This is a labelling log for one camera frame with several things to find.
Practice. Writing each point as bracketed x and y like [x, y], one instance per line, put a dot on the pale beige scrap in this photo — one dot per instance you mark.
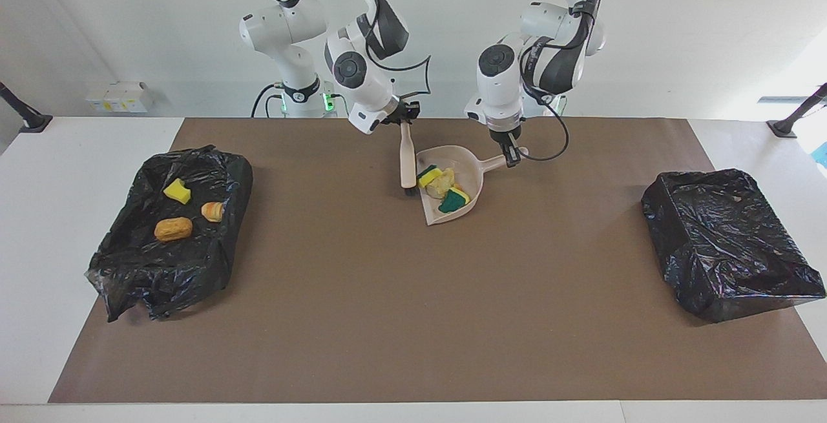
[442, 185]

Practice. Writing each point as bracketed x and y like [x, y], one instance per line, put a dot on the brown table mat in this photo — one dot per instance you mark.
[323, 358]

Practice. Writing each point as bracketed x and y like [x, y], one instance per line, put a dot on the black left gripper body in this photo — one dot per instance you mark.
[504, 135]

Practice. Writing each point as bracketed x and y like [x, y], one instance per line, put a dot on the beige plastic dustpan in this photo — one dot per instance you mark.
[446, 155]

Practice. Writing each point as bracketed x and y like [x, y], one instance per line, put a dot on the empty black bag-lined bin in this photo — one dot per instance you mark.
[723, 236]

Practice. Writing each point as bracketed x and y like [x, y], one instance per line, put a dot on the brown oval sponge scrap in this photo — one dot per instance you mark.
[173, 229]

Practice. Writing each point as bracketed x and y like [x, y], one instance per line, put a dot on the beige hand brush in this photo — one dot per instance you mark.
[408, 158]

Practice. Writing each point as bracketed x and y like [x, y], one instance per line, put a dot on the plain yellow sponge piece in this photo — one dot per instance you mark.
[177, 191]

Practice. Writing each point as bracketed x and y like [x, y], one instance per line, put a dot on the black camera stand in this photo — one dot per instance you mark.
[32, 121]
[785, 127]

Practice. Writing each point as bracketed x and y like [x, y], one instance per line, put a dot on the white wall boxes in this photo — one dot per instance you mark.
[119, 97]

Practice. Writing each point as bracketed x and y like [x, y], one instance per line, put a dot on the small yellow green sponge piece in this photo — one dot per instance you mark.
[428, 177]

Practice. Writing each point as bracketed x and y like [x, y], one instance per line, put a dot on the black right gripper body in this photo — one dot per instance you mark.
[395, 114]

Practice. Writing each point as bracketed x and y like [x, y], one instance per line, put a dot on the wide green yellow sponge piece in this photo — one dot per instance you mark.
[452, 203]

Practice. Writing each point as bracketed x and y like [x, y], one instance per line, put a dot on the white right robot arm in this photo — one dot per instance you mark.
[362, 87]

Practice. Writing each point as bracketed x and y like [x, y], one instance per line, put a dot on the pale sponge scrap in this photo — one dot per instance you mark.
[212, 212]

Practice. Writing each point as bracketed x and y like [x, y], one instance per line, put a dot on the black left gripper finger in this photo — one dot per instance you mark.
[516, 154]
[506, 156]

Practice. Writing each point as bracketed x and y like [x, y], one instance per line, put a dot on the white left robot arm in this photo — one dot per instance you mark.
[497, 87]

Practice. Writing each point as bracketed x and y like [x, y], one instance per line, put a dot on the blue object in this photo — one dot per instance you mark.
[822, 155]

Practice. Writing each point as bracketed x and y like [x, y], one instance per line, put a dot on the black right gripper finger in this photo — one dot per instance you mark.
[408, 122]
[413, 110]

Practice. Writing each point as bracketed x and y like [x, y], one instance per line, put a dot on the black bag-lined bin with flap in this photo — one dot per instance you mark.
[161, 268]

